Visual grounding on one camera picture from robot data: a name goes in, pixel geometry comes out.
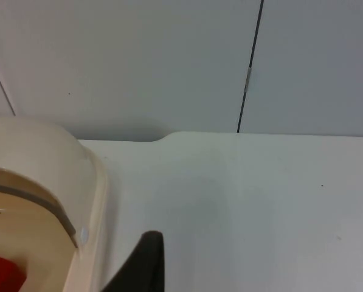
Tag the red block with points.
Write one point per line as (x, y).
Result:
(2, 273)

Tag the cream box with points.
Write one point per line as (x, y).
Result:
(35, 234)

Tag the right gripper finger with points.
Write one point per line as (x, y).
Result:
(147, 267)

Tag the cream lid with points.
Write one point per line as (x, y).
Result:
(35, 143)

